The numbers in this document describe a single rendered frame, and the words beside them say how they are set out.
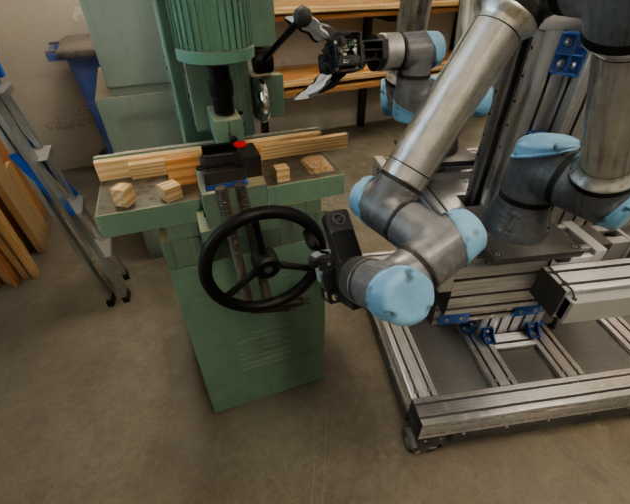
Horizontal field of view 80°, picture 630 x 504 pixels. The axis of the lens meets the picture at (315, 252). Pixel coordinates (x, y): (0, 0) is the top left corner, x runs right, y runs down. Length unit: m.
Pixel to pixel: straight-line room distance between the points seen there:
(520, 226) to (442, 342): 0.68
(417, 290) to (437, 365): 0.99
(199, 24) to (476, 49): 0.55
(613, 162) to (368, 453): 1.12
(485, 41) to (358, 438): 1.26
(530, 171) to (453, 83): 0.37
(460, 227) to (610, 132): 0.31
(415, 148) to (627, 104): 0.30
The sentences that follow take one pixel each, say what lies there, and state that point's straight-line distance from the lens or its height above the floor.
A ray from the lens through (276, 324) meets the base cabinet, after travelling 1.26.
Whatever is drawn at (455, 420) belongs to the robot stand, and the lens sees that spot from 1.33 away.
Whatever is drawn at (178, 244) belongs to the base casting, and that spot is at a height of 0.79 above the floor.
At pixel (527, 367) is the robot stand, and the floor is 0.21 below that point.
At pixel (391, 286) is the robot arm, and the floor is 1.04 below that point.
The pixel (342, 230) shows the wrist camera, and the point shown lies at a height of 0.98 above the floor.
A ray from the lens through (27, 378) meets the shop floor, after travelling 1.99.
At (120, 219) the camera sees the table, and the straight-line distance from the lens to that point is 0.95.
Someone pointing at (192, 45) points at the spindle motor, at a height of 1.20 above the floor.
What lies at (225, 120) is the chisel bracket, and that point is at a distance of 0.99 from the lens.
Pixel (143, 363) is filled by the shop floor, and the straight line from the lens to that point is 1.80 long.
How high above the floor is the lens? 1.35
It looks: 38 degrees down
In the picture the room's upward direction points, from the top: straight up
